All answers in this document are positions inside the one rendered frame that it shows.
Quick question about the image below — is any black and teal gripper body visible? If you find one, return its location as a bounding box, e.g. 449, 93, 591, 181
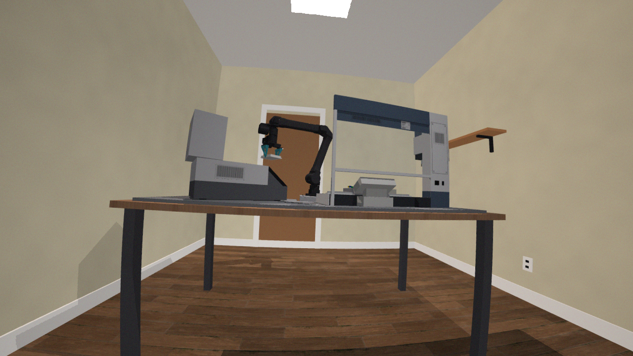
261, 134, 281, 149

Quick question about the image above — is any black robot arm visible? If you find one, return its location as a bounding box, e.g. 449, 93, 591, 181
258, 116, 333, 196

